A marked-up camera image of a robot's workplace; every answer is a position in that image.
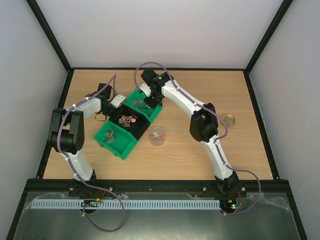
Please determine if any silver metal scoop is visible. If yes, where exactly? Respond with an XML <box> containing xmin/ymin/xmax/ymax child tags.
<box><xmin>137</xmin><ymin>98</ymin><xmax>152</xmax><ymax>110</ymax></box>

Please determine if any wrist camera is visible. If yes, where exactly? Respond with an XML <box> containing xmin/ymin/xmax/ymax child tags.
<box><xmin>137</xmin><ymin>83</ymin><xmax>151</xmax><ymax>97</ymax></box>
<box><xmin>110</xmin><ymin>94</ymin><xmax>127</xmax><ymax>108</ymax></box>

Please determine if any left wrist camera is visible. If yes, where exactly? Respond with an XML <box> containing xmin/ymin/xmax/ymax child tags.
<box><xmin>110</xmin><ymin>94</ymin><xmax>127</xmax><ymax>108</ymax></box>

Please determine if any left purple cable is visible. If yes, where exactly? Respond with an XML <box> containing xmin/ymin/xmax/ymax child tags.
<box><xmin>56</xmin><ymin>73</ymin><xmax>126</xmax><ymax>231</ymax></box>

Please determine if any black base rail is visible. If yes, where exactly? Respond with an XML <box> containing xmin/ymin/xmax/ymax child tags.
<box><xmin>24</xmin><ymin>177</ymin><xmax>291</xmax><ymax>198</ymax></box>

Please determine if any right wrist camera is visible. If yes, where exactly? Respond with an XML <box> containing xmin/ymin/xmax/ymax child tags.
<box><xmin>137</xmin><ymin>83</ymin><xmax>151</xmax><ymax>97</ymax></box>

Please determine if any green black bin set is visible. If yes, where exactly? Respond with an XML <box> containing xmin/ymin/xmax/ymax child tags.
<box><xmin>93</xmin><ymin>89</ymin><xmax>162</xmax><ymax>160</ymax></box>

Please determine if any light blue cable duct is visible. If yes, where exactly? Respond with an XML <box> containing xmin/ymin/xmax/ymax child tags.
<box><xmin>30</xmin><ymin>199</ymin><xmax>221</xmax><ymax>210</ymax></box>

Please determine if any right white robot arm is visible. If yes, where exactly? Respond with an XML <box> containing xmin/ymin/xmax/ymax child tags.
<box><xmin>139</xmin><ymin>68</ymin><xmax>239</xmax><ymax>196</ymax></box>

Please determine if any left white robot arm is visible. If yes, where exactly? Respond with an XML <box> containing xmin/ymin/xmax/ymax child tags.
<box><xmin>47</xmin><ymin>83</ymin><xmax>126</xmax><ymax>182</ymax></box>

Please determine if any black cage frame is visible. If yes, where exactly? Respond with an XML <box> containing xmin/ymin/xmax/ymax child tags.
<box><xmin>6</xmin><ymin>0</ymin><xmax>307</xmax><ymax>240</ymax></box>

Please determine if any clear glass jar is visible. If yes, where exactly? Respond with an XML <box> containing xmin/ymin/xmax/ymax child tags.
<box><xmin>148</xmin><ymin>126</ymin><xmax>166</xmax><ymax>147</ymax></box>

